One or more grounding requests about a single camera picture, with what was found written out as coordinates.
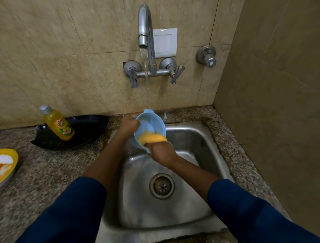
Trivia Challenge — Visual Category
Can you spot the person's left forearm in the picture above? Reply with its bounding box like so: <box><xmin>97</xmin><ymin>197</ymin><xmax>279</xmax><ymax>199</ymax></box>
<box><xmin>15</xmin><ymin>133</ymin><xmax>130</xmax><ymax>243</ymax></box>

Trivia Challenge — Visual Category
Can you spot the steel wall faucet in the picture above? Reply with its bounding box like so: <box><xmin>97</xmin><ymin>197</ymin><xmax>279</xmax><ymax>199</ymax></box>
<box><xmin>123</xmin><ymin>4</ymin><xmax>186</xmax><ymax>88</ymax></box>

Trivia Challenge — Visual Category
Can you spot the steel sink drain strainer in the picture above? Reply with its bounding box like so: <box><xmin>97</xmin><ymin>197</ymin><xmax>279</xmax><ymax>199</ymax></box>
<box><xmin>149</xmin><ymin>173</ymin><xmax>175</xmax><ymax>200</ymax></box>

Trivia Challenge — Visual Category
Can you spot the yellow dish soap bottle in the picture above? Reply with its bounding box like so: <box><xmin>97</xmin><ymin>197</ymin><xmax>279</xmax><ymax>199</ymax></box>
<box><xmin>39</xmin><ymin>104</ymin><xmax>75</xmax><ymax>142</ymax></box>

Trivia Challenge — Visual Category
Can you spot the person's right forearm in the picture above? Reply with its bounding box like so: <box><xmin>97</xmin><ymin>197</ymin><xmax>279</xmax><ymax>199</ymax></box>
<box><xmin>172</xmin><ymin>156</ymin><xmax>320</xmax><ymax>243</ymax></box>

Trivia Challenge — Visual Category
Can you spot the person's left hand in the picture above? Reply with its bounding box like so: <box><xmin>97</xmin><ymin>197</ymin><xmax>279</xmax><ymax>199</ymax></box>
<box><xmin>117</xmin><ymin>113</ymin><xmax>141</xmax><ymax>137</ymax></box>

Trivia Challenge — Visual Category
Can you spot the white switch plate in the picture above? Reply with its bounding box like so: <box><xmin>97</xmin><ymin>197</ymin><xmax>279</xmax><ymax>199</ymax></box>
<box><xmin>152</xmin><ymin>28</ymin><xmax>178</xmax><ymax>58</ymax></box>

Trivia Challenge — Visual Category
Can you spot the yellow rimmed plate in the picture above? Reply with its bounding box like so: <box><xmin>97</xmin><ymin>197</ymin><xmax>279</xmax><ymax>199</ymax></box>
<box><xmin>0</xmin><ymin>148</ymin><xmax>19</xmax><ymax>188</ymax></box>

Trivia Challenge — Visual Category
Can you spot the stainless steel sink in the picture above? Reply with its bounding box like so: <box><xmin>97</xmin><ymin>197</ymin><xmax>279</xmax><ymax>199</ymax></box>
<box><xmin>95</xmin><ymin>121</ymin><xmax>235</xmax><ymax>243</ymax></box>

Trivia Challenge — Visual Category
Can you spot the steel wall valve knob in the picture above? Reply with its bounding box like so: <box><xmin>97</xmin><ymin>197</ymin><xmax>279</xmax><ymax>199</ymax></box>
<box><xmin>196</xmin><ymin>45</ymin><xmax>217</xmax><ymax>68</ymax></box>

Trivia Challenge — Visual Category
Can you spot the black leaf-shaped tray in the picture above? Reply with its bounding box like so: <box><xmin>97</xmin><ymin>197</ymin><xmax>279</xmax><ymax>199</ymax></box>
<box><xmin>30</xmin><ymin>114</ymin><xmax>110</xmax><ymax>151</ymax></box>

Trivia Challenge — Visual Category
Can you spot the person's right hand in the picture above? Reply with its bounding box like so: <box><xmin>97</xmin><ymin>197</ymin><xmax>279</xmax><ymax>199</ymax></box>
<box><xmin>145</xmin><ymin>141</ymin><xmax>179</xmax><ymax>167</ymax></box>

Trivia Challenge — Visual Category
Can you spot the blue plastic bowl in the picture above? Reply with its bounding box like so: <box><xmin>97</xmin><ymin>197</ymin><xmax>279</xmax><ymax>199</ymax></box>
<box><xmin>130</xmin><ymin>109</ymin><xmax>168</xmax><ymax>154</ymax></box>

